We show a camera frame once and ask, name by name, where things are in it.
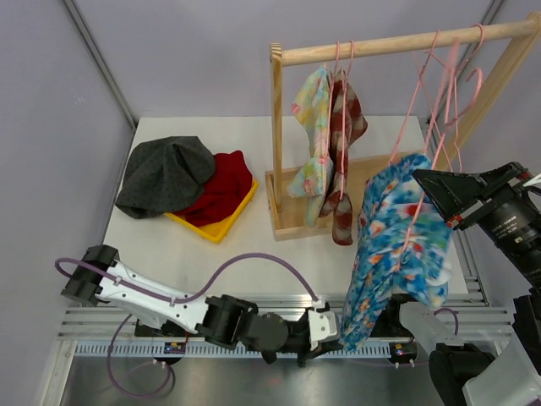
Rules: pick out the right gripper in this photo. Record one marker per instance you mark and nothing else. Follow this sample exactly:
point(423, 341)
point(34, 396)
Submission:
point(462, 195)

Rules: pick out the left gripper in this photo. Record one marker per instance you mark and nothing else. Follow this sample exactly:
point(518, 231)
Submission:
point(308, 353)

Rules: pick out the blue floral garment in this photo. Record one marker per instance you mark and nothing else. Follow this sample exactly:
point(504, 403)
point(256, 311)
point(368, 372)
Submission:
point(373, 282)

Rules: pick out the red skirt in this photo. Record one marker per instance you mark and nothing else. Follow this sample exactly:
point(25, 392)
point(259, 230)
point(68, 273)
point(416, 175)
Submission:
point(223, 192)

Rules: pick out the dark grey dotted garment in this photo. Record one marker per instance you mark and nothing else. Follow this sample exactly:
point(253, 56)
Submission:
point(164, 175)

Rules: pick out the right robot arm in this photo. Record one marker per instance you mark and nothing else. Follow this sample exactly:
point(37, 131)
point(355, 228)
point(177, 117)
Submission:
point(478, 354)

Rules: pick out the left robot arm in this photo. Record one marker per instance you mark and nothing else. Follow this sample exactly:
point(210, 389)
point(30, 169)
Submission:
point(224, 321)

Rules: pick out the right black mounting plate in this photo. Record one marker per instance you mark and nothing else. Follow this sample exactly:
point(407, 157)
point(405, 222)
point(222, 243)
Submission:
point(388, 324)

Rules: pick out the wooden clothes rack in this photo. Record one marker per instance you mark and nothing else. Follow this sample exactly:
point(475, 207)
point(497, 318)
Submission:
point(285, 212)

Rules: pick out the red plaid garment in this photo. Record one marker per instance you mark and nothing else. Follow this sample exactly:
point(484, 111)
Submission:
point(347, 125)

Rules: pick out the yellow plastic tray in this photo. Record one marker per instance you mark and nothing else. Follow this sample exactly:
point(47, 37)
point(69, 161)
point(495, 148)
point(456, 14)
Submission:
point(217, 231)

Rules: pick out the pastel floral garment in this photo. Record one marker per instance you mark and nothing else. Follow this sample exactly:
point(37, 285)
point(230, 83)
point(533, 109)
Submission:
point(311, 108)

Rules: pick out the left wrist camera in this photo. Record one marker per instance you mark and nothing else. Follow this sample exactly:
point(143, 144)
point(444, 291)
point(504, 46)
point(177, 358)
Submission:
point(323, 324)

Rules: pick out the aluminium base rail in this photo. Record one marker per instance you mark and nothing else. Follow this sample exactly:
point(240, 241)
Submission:
point(94, 330)

